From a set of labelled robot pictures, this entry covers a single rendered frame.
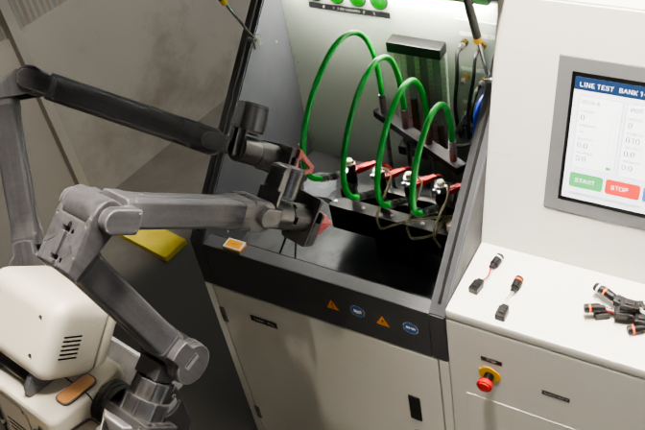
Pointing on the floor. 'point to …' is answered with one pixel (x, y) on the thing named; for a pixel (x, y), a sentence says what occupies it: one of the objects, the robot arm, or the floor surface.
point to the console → (609, 242)
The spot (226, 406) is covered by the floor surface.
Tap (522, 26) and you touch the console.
